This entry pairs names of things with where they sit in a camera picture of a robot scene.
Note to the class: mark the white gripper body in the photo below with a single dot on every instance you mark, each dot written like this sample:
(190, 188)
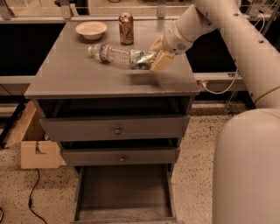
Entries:
(174, 42)

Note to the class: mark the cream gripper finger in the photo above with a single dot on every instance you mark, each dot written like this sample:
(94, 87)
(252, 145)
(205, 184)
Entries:
(157, 45)
(162, 61)

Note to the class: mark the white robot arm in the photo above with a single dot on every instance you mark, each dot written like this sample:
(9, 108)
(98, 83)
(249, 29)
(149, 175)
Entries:
(246, 163)

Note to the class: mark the brown soda can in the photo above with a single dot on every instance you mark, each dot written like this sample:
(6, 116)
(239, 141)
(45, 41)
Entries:
(126, 28)

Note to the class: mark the grey drawer cabinet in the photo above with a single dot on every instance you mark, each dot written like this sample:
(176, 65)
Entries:
(71, 84)

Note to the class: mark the grey middle drawer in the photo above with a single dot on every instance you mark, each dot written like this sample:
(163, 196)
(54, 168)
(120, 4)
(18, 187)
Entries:
(133, 156)

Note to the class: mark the grey drawer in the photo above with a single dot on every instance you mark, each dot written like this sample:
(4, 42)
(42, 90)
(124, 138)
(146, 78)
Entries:
(133, 156)
(114, 128)
(125, 194)

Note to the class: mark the grey top drawer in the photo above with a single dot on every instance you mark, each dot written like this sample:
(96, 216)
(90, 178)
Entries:
(114, 128)

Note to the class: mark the grey bottom drawer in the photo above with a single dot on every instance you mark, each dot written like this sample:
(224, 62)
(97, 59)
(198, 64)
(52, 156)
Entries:
(125, 194)

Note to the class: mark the clear plastic water bottle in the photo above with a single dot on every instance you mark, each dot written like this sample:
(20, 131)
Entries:
(110, 53)

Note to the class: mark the white bowl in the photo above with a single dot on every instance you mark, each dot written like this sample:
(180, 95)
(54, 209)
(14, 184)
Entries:
(91, 30)

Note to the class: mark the metal pole stand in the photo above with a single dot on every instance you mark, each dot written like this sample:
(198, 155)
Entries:
(232, 106)

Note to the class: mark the cardboard box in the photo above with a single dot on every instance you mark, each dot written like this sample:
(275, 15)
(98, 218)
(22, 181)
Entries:
(35, 150)

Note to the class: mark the grey rail beam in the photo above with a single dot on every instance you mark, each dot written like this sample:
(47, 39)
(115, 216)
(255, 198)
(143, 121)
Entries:
(220, 82)

